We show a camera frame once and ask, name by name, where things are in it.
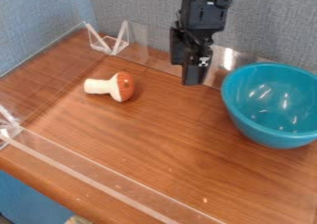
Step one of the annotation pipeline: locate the clear acrylic front barrier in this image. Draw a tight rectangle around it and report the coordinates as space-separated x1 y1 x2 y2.
0 127 225 224

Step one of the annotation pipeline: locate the white brown toy mushroom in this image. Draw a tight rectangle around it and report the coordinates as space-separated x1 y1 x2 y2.
84 71 135 102

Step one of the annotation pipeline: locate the clear acrylic back barrier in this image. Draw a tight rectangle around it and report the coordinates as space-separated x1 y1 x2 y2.
123 19 317 92

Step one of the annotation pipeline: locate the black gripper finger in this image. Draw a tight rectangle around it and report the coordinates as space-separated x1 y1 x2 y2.
170 28 185 65
182 60 210 85

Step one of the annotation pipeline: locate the blue plastic bowl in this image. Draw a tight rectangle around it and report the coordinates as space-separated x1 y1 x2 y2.
222 62 317 149

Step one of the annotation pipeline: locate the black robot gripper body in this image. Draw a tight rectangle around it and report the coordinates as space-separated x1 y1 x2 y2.
169 0 234 68

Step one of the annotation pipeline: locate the clear acrylic left bracket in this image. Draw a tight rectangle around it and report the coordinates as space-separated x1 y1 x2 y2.
0 105 22 151

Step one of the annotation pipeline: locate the clear acrylic barrier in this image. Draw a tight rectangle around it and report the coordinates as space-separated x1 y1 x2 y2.
123 19 317 92
0 21 86 78
0 127 225 224

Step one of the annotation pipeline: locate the clear acrylic left barrier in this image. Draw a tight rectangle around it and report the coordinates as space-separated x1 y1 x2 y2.
0 21 86 78

